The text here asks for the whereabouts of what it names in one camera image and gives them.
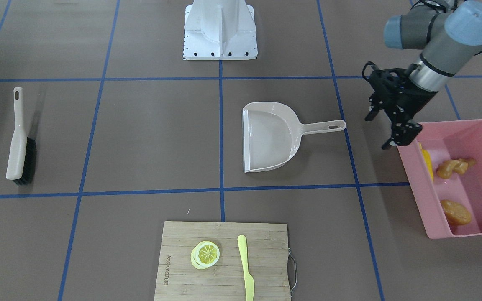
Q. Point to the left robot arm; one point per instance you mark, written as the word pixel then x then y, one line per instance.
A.
pixel 448 34

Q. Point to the pink plastic bin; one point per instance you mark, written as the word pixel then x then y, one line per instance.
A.
pixel 446 140

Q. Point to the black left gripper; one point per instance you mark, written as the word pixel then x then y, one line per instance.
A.
pixel 411 101

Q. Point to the toy ginger root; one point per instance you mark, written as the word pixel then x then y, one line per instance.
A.
pixel 459 166

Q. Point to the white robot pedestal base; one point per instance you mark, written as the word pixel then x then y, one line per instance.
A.
pixel 219 30

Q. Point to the yellow toy corn cob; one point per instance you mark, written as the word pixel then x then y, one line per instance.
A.
pixel 428 161

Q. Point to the beige hand brush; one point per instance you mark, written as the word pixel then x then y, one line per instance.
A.
pixel 23 152

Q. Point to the wooden cutting board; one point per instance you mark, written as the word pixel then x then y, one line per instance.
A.
pixel 267 259

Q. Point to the toy potato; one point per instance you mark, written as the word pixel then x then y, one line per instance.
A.
pixel 456 214

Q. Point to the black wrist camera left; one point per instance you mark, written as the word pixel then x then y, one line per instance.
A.
pixel 385 84

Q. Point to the yellow toy lemon slice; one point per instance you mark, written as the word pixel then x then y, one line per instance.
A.
pixel 205 255

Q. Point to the beige plastic dustpan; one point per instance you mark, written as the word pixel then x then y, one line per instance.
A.
pixel 272 134

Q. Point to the yellow plastic knife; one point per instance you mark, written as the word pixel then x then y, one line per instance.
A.
pixel 249 283

